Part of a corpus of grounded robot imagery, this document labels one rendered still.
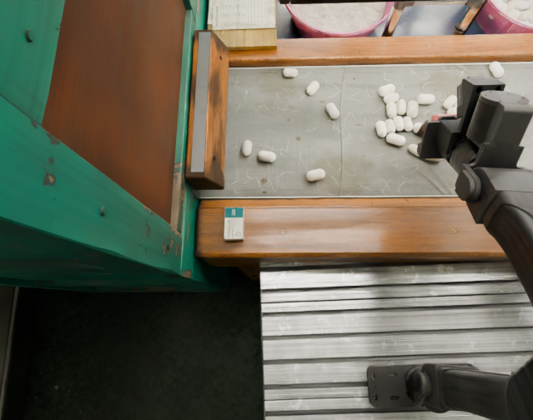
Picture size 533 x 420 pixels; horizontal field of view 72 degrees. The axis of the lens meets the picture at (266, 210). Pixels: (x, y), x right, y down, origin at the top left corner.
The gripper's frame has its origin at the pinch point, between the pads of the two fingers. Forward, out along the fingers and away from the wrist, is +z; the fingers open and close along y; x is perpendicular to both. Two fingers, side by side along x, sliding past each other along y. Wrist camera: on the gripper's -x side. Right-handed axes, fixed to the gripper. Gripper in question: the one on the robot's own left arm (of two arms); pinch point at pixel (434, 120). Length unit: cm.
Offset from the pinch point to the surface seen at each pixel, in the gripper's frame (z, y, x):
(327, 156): 1.8, 19.0, 7.9
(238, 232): -13.7, 36.4, 15.2
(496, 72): 14.2, -16.6, -4.8
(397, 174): -1.4, 5.3, 10.6
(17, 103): -44, 45, -18
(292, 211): -9.1, 26.4, 13.9
